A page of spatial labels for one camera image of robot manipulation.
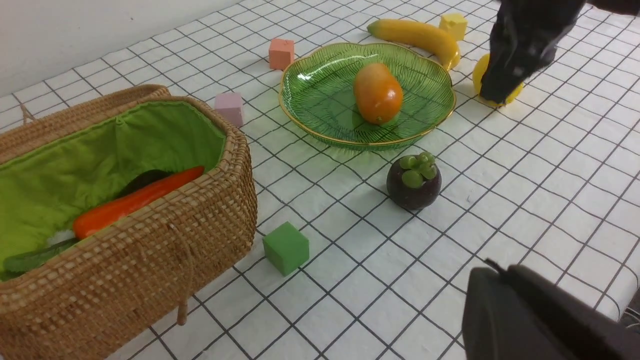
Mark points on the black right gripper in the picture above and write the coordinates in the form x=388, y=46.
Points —
x=524, y=40

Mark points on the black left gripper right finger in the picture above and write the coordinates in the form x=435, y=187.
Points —
x=584, y=332

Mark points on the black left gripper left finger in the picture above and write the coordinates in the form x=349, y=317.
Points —
x=511, y=314

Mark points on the yellow toy lemon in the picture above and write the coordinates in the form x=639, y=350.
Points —
x=497, y=83

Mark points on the yellow toy banana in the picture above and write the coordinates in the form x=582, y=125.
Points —
x=420, y=35

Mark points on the orange toy mango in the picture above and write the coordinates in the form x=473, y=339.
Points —
x=378, y=94

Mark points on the purple toy mangosteen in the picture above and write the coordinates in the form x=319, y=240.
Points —
x=414, y=181

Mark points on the purple toy eggplant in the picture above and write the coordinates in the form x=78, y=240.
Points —
x=143, y=180

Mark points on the orange toy carrot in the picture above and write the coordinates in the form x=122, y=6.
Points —
x=98, y=218

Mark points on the yellow foam cube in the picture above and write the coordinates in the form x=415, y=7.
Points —
x=454, y=24

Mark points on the white grid tablecloth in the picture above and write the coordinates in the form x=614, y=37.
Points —
x=550, y=181

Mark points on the green glass leaf plate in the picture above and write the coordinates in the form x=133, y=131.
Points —
x=317, y=93

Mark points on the orange foam cube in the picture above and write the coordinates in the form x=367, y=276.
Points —
x=281, y=53

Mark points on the green foam cube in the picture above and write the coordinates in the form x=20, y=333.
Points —
x=286, y=248

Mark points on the pink foam cube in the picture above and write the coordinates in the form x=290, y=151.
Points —
x=230, y=106

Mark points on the woven wicker basket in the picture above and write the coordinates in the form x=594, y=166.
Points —
x=93, y=298

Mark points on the woven wicker basket lid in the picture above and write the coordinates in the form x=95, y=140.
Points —
x=36, y=132

